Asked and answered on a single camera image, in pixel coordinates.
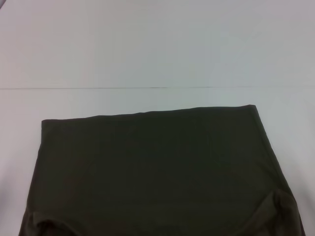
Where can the dark green t-shirt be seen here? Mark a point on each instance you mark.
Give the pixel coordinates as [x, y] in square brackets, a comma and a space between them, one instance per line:
[157, 172]

